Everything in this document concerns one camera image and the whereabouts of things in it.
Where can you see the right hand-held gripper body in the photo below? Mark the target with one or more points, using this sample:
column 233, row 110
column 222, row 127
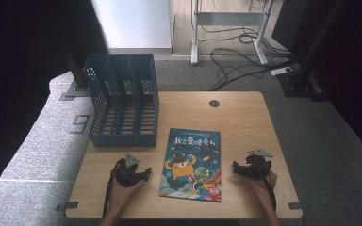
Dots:
column 258, row 169

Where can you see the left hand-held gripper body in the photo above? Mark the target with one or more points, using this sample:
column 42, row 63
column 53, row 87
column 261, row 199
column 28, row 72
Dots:
column 126, row 175

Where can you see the blue plastic file rack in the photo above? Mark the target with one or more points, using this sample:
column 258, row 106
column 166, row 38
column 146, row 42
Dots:
column 122, row 139

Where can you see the blue cartoon picture book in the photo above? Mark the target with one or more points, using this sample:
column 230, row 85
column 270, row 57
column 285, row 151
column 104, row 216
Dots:
column 188, row 166

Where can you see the person's right hand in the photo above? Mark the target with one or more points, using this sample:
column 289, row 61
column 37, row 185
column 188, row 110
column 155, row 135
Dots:
column 265, row 190

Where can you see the person's left hand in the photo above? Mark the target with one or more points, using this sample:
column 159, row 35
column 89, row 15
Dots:
column 119, row 197

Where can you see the white power strip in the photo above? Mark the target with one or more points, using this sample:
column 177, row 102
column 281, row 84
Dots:
column 281, row 71

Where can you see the black metal stand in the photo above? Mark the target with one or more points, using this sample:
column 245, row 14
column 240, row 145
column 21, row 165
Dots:
column 77, row 75
column 308, row 62

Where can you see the black curtain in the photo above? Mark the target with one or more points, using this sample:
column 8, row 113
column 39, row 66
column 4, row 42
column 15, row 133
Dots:
column 361, row 78
column 22, row 62

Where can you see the dark grey cabinet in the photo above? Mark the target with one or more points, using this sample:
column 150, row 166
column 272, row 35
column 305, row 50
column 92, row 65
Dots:
column 284, row 25

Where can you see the white-legged desk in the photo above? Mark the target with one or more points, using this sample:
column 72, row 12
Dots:
column 229, row 18

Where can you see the white panel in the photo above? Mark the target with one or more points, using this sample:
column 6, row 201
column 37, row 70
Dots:
column 135, row 23

